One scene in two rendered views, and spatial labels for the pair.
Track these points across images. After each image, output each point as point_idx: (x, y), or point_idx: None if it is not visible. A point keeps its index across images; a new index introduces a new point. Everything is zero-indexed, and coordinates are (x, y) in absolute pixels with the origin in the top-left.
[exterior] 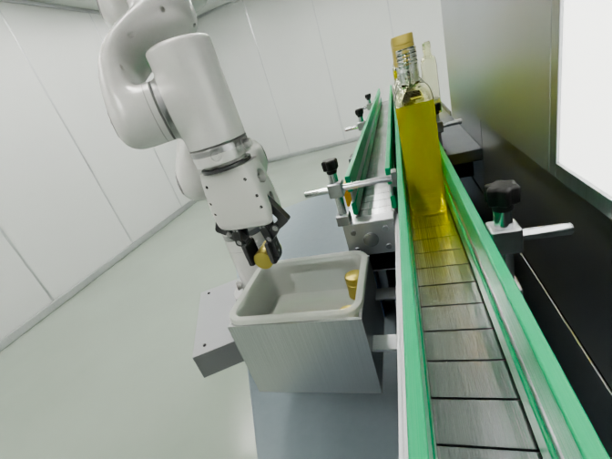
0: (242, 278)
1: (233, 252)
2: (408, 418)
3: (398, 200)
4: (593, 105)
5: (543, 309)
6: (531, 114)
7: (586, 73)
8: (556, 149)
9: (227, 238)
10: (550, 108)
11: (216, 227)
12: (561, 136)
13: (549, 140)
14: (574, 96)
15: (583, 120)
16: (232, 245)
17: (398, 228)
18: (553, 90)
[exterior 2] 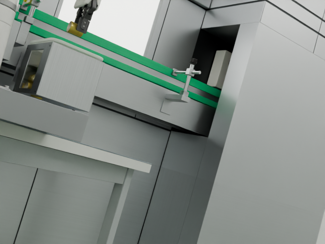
0: (1, 60)
1: (11, 26)
2: (132, 51)
3: (59, 19)
4: (75, 10)
5: (1, 84)
6: (44, 3)
7: (74, 3)
8: (58, 16)
9: (16, 8)
10: (58, 5)
11: (96, 7)
12: (60, 13)
13: (54, 13)
14: (68, 6)
15: (71, 12)
16: (14, 18)
17: (29, 32)
18: (60, 1)
